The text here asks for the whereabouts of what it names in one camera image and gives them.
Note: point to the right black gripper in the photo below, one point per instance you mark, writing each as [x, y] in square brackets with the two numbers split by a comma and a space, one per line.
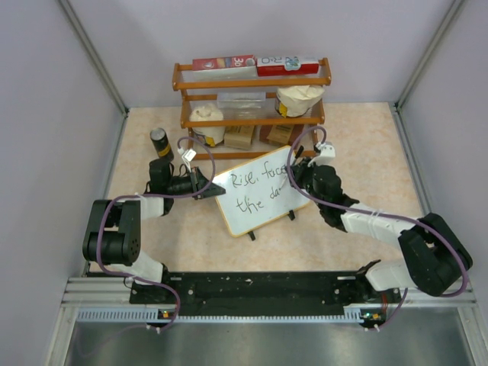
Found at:
[298, 172]

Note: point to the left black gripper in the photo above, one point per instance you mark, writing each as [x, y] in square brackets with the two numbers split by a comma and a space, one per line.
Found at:
[197, 181]

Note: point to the yellow framed whiteboard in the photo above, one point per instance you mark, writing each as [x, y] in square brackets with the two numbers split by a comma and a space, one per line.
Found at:
[253, 197]

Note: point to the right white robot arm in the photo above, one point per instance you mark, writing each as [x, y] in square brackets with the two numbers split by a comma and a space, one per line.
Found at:
[433, 257]

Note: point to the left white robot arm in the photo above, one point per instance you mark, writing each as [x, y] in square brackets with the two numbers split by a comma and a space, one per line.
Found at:
[113, 233]

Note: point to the brown packet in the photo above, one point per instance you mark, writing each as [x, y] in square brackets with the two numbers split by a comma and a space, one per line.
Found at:
[280, 135]

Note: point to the tan cardboard box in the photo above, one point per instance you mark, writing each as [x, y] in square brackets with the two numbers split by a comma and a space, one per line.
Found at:
[239, 137]

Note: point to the white bag middle right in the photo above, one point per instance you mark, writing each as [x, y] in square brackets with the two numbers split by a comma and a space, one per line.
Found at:
[295, 101]

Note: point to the black drink can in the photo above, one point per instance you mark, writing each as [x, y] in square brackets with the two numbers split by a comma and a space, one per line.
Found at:
[161, 144]

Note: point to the wooden three tier shelf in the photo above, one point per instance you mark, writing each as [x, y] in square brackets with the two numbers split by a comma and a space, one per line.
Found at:
[196, 94]

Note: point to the clear plastic container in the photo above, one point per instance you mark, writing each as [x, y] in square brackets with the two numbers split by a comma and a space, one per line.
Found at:
[241, 105]

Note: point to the red white wrap box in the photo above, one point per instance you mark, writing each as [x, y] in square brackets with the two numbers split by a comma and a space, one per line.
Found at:
[286, 65]

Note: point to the red foil box left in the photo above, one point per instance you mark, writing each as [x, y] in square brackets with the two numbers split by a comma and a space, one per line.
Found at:
[225, 67]

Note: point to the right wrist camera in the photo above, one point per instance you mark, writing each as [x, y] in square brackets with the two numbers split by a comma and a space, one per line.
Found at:
[325, 153]

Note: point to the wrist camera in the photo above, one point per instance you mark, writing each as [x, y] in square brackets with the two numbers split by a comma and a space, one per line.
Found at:
[325, 153]
[187, 155]

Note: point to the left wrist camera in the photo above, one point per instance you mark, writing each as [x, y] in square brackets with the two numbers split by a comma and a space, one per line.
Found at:
[187, 155]

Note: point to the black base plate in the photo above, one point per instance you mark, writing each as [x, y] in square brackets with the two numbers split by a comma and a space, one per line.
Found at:
[268, 293]

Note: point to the grey slotted cable duct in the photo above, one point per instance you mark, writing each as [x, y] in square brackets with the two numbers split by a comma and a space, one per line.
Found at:
[156, 316]

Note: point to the aluminium frame rail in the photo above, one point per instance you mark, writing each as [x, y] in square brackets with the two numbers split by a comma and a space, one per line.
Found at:
[111, 292]

